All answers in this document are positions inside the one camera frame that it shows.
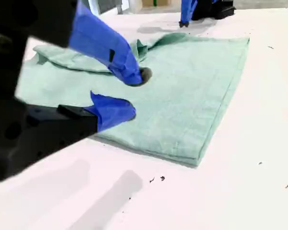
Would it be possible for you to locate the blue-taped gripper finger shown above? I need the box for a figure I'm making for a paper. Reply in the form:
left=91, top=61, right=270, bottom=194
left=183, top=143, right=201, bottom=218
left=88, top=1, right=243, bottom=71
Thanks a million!
left=26, top=90, right=137, bottom=159
left=179, top=0, right=198, bottom=28
left=14, top=0, right=153, bottom=87

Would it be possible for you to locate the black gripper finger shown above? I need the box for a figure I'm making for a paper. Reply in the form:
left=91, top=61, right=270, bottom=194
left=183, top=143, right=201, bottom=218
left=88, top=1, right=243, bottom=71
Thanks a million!
left=191, top=0, right=236, bottom=21

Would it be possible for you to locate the pale green T-shirt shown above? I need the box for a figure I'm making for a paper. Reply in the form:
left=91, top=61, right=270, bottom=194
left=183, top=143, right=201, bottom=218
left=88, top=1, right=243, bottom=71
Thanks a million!
left=16, top=32, right=250, bottom=166

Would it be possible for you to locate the brown cardboard box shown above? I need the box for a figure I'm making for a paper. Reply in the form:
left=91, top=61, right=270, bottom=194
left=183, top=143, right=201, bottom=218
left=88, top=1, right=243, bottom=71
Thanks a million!
left=141, top=0, right=171, bottom=7

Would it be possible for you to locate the white window frame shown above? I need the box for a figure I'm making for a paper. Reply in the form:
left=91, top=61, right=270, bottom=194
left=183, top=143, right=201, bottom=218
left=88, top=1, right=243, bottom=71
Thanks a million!
left=87, top=0, right=142, bottom=15

